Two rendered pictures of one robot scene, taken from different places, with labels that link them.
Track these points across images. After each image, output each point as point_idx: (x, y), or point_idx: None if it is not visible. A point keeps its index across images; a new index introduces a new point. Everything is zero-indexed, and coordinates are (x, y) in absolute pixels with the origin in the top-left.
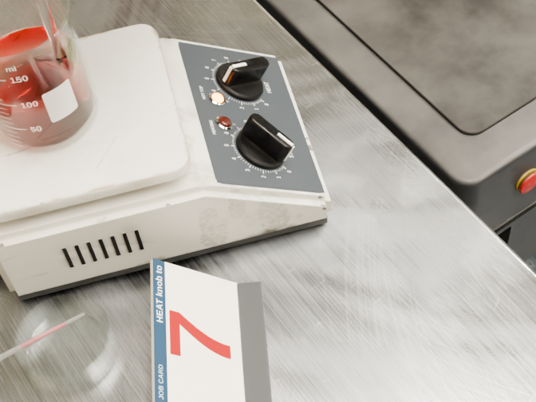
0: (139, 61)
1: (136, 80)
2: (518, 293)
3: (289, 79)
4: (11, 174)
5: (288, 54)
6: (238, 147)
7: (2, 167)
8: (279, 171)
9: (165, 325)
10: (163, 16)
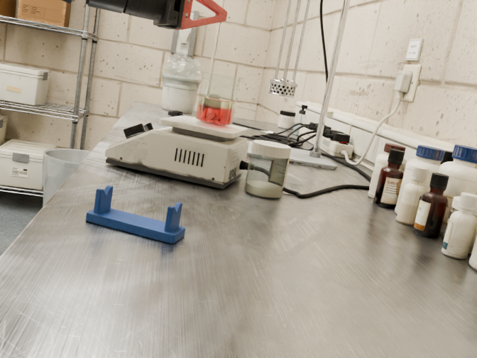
0: (174, 118)
1: (179, 118)
2: (110, 141)
3: (99, 163)
4: (233, 126)
5: (89, 165)
6: None
7: (235, 127)
8: None
9: None
10: (116, 182)
